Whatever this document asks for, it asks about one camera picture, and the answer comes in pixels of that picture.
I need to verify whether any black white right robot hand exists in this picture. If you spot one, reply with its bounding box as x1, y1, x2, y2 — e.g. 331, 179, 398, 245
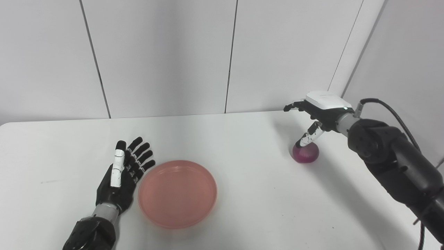
283, 91, 354, 149

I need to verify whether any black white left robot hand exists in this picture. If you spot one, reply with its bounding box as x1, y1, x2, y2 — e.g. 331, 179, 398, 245
96, 136, 156, 214

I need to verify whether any purple red onion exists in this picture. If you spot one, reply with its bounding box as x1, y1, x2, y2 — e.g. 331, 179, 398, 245
292, 142, 319, 164

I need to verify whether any pink round plate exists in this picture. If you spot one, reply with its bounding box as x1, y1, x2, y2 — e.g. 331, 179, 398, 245
138, 160, 218, 230

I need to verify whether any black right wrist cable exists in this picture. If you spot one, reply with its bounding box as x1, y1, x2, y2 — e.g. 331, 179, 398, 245
355, 98, 428, 250

